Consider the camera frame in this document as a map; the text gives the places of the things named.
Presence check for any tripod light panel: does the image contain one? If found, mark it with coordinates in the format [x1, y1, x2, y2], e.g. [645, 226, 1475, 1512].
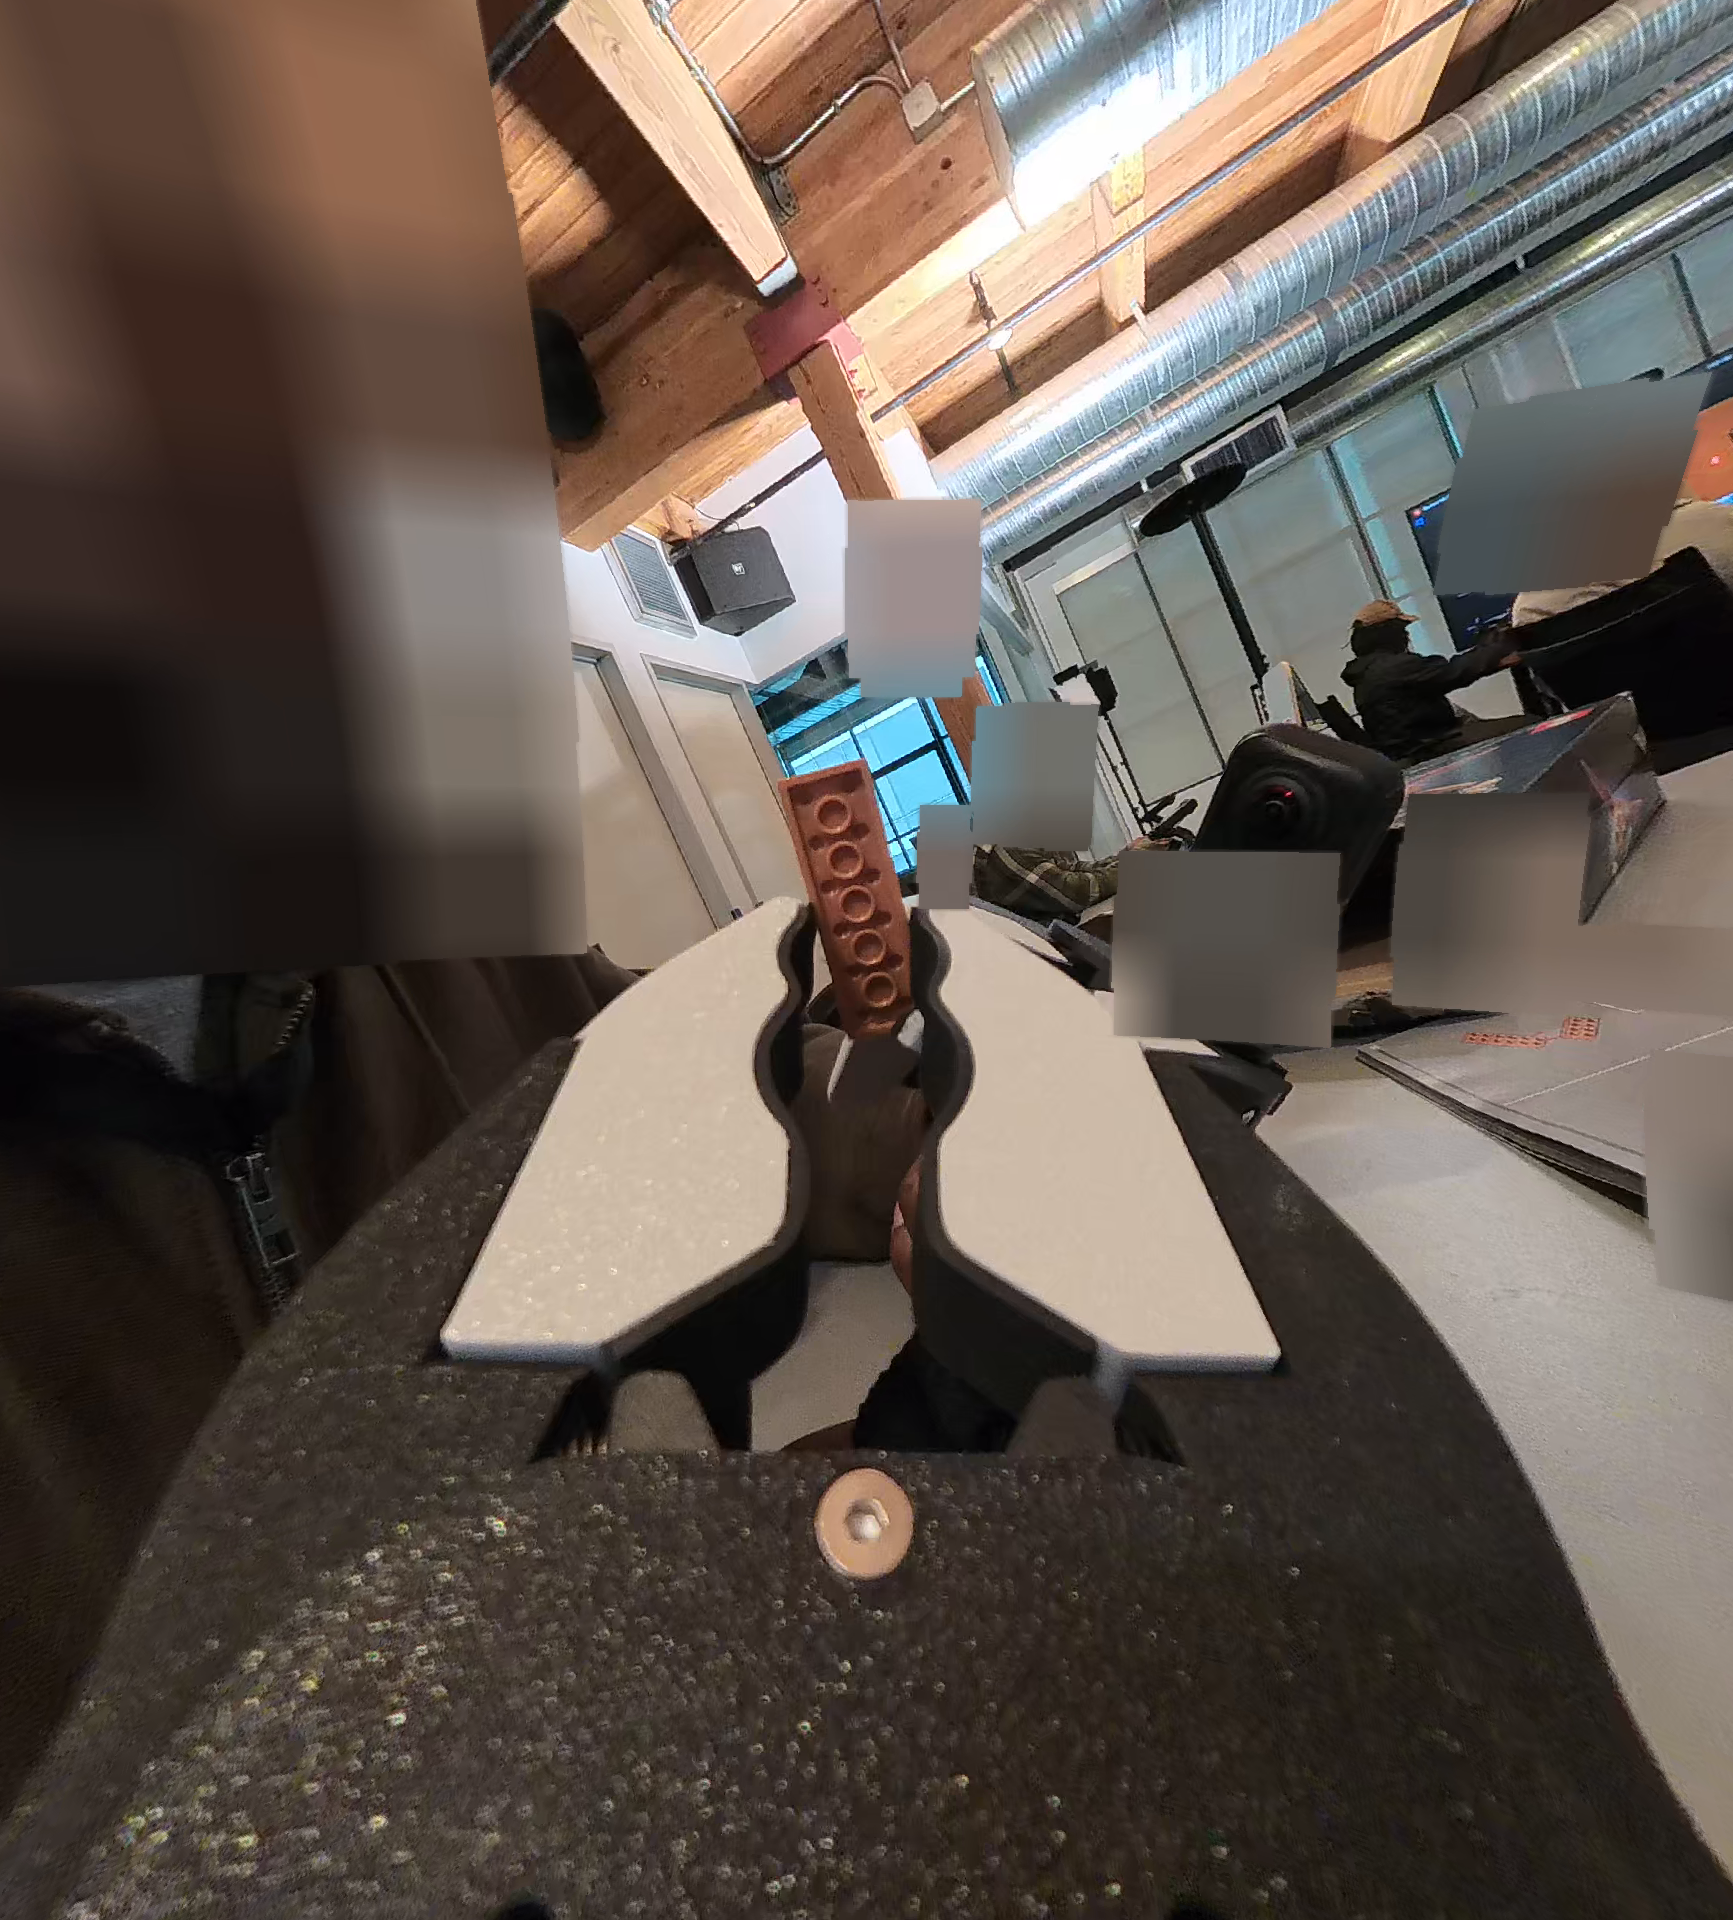
[1051, 657, 1162, 835]

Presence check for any black pole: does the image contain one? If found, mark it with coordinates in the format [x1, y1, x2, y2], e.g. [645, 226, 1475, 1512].
[1137, 459, 1282, 692]

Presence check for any metal air vent grille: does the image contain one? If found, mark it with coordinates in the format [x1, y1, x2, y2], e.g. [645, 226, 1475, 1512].
[1181, 412, 1295, 482]

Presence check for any wall vent grille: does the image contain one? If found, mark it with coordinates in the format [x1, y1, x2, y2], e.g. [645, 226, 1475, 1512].
[609, 529, 694, 630]

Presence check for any brown long plate brick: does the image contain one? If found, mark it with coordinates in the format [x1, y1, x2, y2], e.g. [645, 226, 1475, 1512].
[781, 768, 931, 1043]

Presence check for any black wall speaker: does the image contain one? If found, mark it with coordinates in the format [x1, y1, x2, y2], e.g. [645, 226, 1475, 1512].
[671, 524, 797, 640]

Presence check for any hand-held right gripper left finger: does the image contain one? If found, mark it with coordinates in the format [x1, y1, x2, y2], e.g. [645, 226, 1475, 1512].
[438, 897, 819, 1374]

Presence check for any colourful printed box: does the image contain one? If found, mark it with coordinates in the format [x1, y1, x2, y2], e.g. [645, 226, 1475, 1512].
[1404, 692, 1667, 925]

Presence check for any corrugated silver duct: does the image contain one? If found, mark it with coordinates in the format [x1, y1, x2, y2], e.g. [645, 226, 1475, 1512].
[940, 0, 1733, 558]

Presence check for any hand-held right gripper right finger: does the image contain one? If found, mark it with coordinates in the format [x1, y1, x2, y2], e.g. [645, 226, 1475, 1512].
[908, 905, 1285, 1380]

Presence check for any grey desk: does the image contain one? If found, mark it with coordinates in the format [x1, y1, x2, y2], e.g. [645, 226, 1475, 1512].
[747, 735, 1733, 1920]

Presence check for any grey instruction booklet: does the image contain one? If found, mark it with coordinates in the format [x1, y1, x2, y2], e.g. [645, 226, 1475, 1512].
[1360, 1013, 1733, 1202]

